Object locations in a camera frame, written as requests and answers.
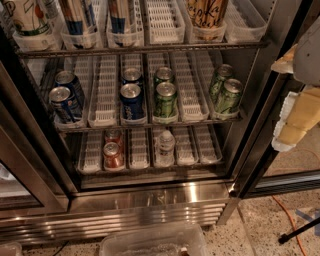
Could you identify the red soda can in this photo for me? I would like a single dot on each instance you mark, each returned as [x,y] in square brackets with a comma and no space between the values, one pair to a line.
[113,156]
[115,136]

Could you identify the front green soda can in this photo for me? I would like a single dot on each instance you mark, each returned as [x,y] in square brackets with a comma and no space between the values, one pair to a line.
[165,100]

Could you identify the rear red soda can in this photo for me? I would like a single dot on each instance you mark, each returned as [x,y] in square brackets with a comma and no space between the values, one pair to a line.
[115,136]

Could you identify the front right green can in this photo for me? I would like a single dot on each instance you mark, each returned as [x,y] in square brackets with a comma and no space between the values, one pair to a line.
[229,97]

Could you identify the white green tall can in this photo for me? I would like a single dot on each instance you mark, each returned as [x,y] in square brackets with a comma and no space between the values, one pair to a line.
[27,17]

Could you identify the glass fridge door right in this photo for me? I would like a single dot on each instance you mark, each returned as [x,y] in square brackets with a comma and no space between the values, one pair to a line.
[255,168]

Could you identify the green soda can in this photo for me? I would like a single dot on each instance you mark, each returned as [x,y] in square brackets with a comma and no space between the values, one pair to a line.
[165,100]
[163,74]

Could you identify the front red soda can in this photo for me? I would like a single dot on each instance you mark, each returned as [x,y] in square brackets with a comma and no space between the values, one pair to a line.
[113,156]

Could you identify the black stand leg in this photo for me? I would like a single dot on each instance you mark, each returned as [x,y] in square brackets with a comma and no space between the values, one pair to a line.
[286,237]

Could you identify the blue tall can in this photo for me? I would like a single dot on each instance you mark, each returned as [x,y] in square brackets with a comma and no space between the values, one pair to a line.
[122,16]
[79,16]

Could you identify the rear green soda can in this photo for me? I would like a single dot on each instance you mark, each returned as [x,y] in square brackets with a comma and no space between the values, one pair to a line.
[163,74]

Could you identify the rear right green can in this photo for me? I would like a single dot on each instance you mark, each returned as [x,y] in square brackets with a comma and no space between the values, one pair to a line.
[221,74]

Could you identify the pepsi can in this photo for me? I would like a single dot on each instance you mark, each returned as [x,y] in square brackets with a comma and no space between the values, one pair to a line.
[65,104]
[132,75]
[70,80]
[132,101]

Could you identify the clear water bottle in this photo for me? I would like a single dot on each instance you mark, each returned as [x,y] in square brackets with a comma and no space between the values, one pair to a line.
[165,149]

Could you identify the gold black tall can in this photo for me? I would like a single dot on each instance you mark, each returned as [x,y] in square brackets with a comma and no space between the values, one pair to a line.
[206,13]

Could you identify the stainless steel fridge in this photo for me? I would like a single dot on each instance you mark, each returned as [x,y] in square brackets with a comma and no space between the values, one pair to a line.
[53,182]

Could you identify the blue tall can left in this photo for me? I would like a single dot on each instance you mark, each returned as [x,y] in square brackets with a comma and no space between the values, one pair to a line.
[79,16]

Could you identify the blue tall can right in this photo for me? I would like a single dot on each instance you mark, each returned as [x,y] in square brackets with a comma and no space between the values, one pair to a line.
[122,16]

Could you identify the clear plastic floor bin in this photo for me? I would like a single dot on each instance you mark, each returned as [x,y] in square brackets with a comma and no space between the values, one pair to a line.
[161,240]

